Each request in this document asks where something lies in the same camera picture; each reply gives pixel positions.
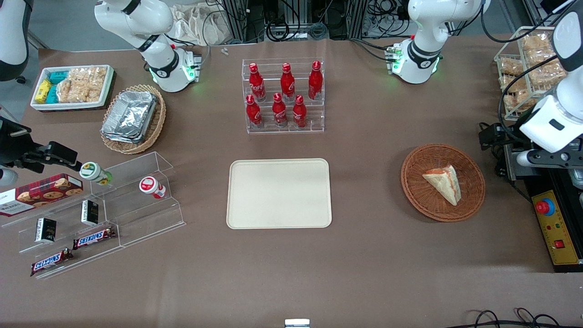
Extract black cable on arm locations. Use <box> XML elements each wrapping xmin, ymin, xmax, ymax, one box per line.
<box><xmin>481</xmin><ymin>0</ymin><xmax>575</xmax><ymax>133</ymax></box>

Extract triangular sandwich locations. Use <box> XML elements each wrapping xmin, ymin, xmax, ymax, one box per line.
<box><xmin>422</xmin><ymin>165</ymin><xmax>462</xmax><ymax>206</ymax></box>

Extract red cola bottle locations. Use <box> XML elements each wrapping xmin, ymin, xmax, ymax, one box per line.
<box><xmin>292</xmin><ymin>95</ymin><xmax>307</xmax><ymax>128</ymax></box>
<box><xmin>308</xmin><ymin>61</ymin><xmax>323</xmax><ymax>101</ymax></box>
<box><xmin>245</xmin><ymin>95</ymin><xmax>263</xmax><ymax>129</ymax></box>
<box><xmin>272</xmin><ymin>92</ymin><xmax>288</xmax><ymax>128</ymax></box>
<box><xmin>248</xmin><ymin>63</ymin><xmax>266</xmax><ymax>102</ymax></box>
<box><xmin>280</xmin><ymin>63</ymin><xmax>296</xmax><ymax>102</ymax></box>

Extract beige plastic tray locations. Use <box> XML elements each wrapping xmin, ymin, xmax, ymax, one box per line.
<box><xmin>226</xmin><ymin>158</ymin><xmax>332</xmax><ymax>230</ymax></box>

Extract black table power cable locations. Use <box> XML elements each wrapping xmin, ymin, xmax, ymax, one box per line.
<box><xmin>478</xmin><ymin>122</ymin><xmax>533</xmax><ymax>203</ymax></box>

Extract red lid yoghurt bottle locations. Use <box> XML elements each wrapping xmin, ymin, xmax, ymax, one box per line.
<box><xmin>139</xmin><ymin>176</ymin><xmax>167</xmax><ymax>200</ymax></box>

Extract bagged rice cracker snack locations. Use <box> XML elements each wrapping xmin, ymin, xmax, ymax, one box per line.
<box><xmin>57</xmin><ymin>78</ymin><xmax>76</xmax><ymax>103</ymax></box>
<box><xmin>68</xmin><ymin>67</ymin><xmax>108</xmax><ymax>87</ymax></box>
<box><xmin>74</xmin><ymin>83</ymin><xmax>103</xmax><ymax>103</ymax></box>

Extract black floor cable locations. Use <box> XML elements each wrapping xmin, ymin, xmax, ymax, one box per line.
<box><xmin>455</xmin><ymin>308</ymin><xmax>563</xmax><ymax>328</ymax></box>

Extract bagged fried snack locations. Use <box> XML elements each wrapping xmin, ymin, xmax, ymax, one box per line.
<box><xmin>522</xmin><ymin>33</ymin><xmax>554</xmax><ymax>51</ymax></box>
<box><xmin>524</xmin><ymin>48</ymin><xmax>558</xmax><ymax>67</ymax></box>
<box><xmin>528</xmin><ymin>61</ymin><xmax>567</xmax><ymax>87</ymax></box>
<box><xmin>503</xmin><ymin>89</ymin><xmax>538</xmax><ymax>113</ymax></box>
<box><xmin>500</xmin><ymin>74</ymin><xmax>529</xmax><ymax>92</ymax></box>
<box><xmin>500</xmin><ymin>58</ymin><xmax>524</xmax><ymax>76</ymax></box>

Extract red tartan cookie box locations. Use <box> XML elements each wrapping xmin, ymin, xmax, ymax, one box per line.
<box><xmin>0</xmin><ymin>174</ymin><xmax>84</xmax><ymax>217</ymax></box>

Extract white wire rack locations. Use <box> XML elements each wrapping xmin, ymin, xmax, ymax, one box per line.
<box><xmin>494</xmin><ymin>26</ymin><xmax>570</xmax><ymax>122</ymax></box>

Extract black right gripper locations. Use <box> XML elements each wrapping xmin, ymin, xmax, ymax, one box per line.
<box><xmin>0</xmin><ymin>117</ymin><xmax>83</xmax><ymax>174</ymax></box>

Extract yellow emergency stop control box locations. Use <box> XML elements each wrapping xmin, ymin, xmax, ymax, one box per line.
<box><xmin>532</xmin><ymin>190</ymin><xmax>582</xmax><ymax>266</ymax></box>

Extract snickers chocolate bar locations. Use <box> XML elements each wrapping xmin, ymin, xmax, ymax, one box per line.
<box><xmin>31</xmin><ymin>248</ymin><xmax>74</xmax><ymax>277</ymax></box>
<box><xmin>73</xmin><ymin>227</ymin><xmax>117</xmax><ymax>250</ymax></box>

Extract beige cloth bag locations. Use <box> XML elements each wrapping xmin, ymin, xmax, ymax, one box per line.
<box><xmin>174</xmin><ymin>4</ymin><xmax>229</xmax><ymax>46</ymax></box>

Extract black cable bundle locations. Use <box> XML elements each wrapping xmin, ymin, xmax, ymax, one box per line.
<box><xmin>264</xmin><ymin>16</ymin><xmax>329</xmax><ymax>41</ymax></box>

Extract clear acrylic stepped shelf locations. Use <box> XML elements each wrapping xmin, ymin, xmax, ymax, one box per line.
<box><xmin>0</xmin><ymin>152</ymin><xmax>186</xmax><ymax>279</ymax></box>

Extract oval light wicker basket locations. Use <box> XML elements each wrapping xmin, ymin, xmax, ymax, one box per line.
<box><xmin>100</xmin><ymin>84</ymin><xmax>167</xmax><ymax>154</ymax></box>

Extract grey metal box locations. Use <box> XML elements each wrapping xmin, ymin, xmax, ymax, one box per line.
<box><xmin>503</xmin><ymin>146</ymin><xmax>530</xmax><ymax>181</ymax></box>

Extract white rectangular snack tray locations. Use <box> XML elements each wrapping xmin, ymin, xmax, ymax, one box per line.
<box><xmin>31</xmin><ymin>65</ymin><xmax>114</xmax><ymax>111</ymax></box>

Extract black appliance housing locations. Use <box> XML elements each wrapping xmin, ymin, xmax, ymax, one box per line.
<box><xmin>524</xmin><ymin>165</ymin><xmax>583</xmax><ymax>274</ymax></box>

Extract green lid yoghurt bottle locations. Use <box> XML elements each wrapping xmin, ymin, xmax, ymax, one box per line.
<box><xmin>80</xmin><ymin>162</ymin><xmax>113</xmax><ymax>186</ymax></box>

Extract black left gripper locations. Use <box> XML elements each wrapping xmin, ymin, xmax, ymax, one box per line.
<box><xmin>478</xmin><ymin>124</ymin><xmax>521</xmax><ymax>152</ymax></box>

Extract stacked aluminium foil trays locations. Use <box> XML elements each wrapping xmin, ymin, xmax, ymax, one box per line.
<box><xmin>101</xmin><ymin>91</ymin><xmax>158</xmax><ymax>144</ymax></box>

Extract clear acrylic bottle rack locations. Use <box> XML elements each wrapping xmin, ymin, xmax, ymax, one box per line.
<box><xmin>241</xmin><ymin>57</ymin><xmax>325</xmax><ymax>134</ymax></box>

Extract small black carton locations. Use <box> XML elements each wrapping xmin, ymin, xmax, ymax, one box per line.
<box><xmin>35</xmin><ymin>218</ymin><xmax>57</xmax><ymax>243</ymax></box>
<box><xmin>81</xmin><ymin>200</ymin><xmax>99</xmax><ymax>226</ymax></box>

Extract round brown wicker basket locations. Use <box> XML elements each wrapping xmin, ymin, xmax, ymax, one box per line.
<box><xmin>401</xmin><ymin>144</ymin><xmax>486</xmax><ymax>223</ymax></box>

